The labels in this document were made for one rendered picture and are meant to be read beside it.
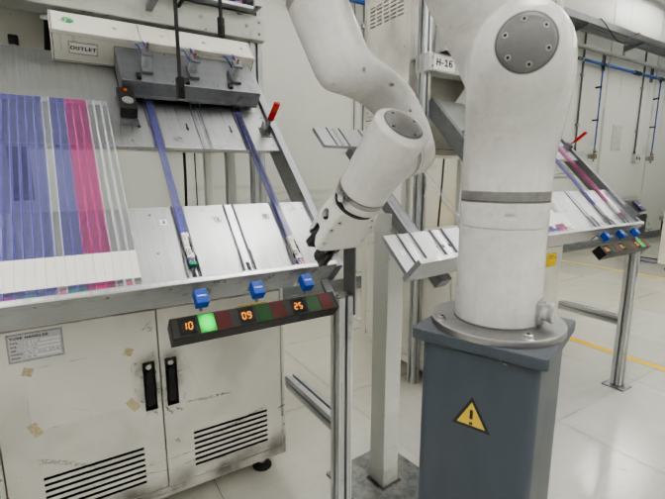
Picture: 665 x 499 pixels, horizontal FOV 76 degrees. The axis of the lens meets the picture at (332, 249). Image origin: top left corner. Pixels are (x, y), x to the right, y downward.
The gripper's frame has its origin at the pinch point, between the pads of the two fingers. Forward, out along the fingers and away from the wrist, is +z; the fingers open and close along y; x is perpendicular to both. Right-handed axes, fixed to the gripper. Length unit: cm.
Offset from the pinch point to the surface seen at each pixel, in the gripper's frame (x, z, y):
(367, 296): 37, 103, 85
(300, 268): 2.3, 8.1, -1.2
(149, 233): 16.1, 10.3, -28.1
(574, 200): 18, 10, 124
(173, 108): 55, 10, -16
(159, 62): 65, 4, -18
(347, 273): 2.9, 14.3, 14.0
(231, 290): 2.3, 13.0, -15.1
